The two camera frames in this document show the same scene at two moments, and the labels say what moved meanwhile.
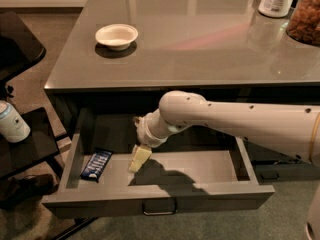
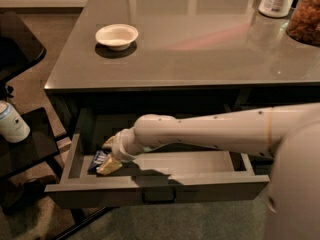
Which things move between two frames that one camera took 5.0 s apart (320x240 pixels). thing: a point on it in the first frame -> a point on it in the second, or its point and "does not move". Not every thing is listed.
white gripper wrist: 145,133 -> 119,147
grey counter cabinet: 132,44 does not move
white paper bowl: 117,37 does not move
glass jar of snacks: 304,22 does not move
